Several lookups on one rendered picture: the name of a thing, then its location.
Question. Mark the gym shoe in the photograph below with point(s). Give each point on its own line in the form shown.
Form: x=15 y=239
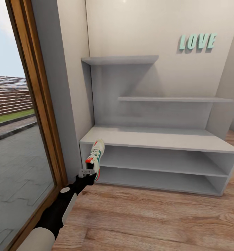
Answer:
x=93 y=160

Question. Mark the door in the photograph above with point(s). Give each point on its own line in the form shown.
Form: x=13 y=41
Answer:
x=32 y=169

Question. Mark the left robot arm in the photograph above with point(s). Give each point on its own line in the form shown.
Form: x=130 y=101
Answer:
x=44 y=234

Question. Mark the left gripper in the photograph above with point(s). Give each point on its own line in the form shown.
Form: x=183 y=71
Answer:
x=88 y=180

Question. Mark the decorative sign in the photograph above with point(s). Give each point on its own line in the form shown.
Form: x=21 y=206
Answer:
x=202 y=38

